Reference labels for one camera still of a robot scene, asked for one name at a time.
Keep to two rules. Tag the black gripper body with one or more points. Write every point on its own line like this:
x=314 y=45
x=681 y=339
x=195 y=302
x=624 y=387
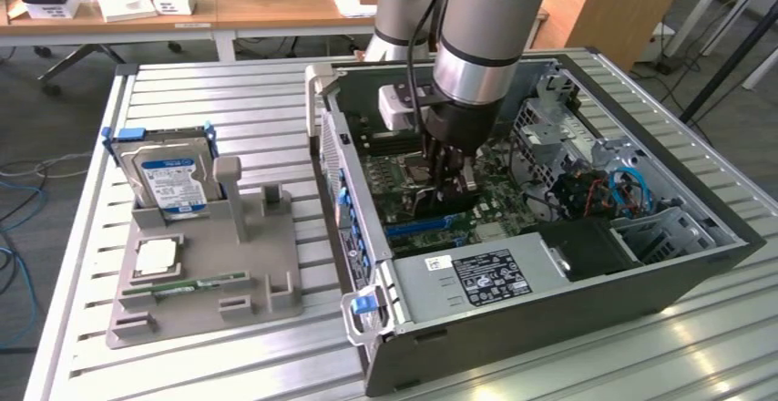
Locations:
x=462 y=127

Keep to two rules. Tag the green GPU card black shroud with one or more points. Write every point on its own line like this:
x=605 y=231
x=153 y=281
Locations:
x=456 y=207

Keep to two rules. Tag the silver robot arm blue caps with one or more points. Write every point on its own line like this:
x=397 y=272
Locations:
x=486 y=32

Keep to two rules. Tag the CPU socket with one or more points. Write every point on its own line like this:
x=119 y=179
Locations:
x=409 y=171

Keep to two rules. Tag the green motherboard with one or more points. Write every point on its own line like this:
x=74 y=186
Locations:
x=505 y=200

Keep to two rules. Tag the silver chipset heatsink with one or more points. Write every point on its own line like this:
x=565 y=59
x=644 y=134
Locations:
x=494 y=232

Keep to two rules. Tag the blue expansion slot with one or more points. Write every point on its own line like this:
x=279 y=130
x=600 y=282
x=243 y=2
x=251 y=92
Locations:
x=420 y=229

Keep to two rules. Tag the silver perforated drive cage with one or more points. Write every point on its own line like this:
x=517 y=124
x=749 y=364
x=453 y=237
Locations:
x=548 y=123

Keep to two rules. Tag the silver power supply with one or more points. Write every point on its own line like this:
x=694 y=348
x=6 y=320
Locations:
x=426 y=291

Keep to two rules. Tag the black plastic box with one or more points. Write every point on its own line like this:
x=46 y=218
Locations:
x=590 y=246

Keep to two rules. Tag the white booklet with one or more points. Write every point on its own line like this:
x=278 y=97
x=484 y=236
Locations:
x=350 y=2

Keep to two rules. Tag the wooden cabinet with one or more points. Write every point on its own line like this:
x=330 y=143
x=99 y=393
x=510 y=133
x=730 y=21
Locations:
x=608 y=9

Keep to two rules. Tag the black open PC case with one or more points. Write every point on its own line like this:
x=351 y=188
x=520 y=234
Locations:
x=548 y=328

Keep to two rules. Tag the silver disk bay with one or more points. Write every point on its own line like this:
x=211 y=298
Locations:
x=669 y=237

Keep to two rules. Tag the grey parts rack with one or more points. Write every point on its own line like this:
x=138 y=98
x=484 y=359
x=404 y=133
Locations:
x=243 y=264

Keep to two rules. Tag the white floor device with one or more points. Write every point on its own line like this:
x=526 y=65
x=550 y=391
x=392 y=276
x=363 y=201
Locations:
x=662 y=41

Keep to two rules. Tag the wooden desk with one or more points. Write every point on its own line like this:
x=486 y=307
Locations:
x=274 y=9
x=86 y=25

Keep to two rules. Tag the hard disk with blue caddy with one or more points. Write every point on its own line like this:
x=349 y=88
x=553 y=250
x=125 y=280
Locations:
x=170 y=177

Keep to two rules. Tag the black tripod leg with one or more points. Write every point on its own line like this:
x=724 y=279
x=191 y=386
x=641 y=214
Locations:
x=729 y=67

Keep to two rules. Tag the green RAM stick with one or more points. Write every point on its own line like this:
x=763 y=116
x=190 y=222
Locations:
x=177 y=286

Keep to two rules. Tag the silver CPU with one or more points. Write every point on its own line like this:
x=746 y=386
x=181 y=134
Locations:
x=155 y=257

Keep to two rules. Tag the open white box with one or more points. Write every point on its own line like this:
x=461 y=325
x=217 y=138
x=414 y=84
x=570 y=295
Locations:
x=125 y=7

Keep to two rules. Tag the white box with label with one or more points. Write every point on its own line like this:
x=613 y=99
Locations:
x=58 y=11

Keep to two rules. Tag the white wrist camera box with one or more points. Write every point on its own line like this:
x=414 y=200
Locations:
x=398 y=111

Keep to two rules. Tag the white table frame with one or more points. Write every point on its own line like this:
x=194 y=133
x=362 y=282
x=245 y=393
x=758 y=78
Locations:
x=693 y=13

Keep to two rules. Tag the black caster frame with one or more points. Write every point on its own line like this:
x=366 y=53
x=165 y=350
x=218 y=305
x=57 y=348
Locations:
x=51 y=87

